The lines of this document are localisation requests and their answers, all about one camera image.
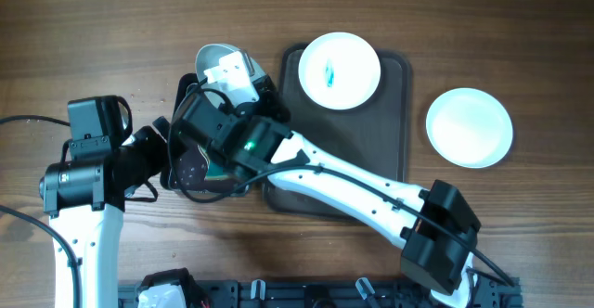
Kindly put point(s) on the dark brown serving tray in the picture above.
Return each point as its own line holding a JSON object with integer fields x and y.
{"x": 372, "y": 136}

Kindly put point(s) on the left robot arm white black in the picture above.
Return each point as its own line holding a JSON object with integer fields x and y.
{"x": 85, "y": 201}

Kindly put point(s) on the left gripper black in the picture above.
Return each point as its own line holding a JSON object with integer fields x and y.
{"x": 149, "y": 138}

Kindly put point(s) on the white plate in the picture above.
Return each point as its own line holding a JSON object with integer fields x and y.
{"x": 469, "y": 128}
{"x": 230, "y": 70}
{"x": 339, "y": 71}

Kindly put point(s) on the black water basin tray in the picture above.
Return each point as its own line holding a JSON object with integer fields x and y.
{"x": 189, "y": 162}

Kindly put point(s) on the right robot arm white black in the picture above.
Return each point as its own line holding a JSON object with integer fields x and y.
{"x": 434, "y": 228}

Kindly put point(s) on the green yellow sponge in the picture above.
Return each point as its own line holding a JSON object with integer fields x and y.
{"x": 214, "y": 171}

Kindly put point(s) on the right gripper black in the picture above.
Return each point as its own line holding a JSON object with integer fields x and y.
{"x": 280, "y": 113}

